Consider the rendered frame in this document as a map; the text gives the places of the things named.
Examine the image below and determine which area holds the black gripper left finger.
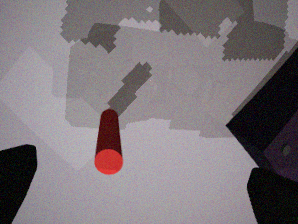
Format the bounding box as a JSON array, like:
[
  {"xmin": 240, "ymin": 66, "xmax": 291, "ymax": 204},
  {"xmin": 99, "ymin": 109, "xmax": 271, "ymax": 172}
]
[{"xmin": 0, "ymin": 144, "xmax": 37, "ymax": 224}]

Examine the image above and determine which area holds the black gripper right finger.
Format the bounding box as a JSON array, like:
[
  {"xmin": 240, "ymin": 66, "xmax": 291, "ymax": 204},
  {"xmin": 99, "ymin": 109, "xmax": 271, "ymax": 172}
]
[{"xmin": 247, "ymin": 167, "xmax": 298, "ymax": 224}]

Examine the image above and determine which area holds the red peg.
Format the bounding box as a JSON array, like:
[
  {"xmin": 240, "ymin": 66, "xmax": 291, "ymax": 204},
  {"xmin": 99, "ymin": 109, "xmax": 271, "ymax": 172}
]
[{"xmin": 94, "ymin": 109, "xmax": 122, "ymax": 175}]

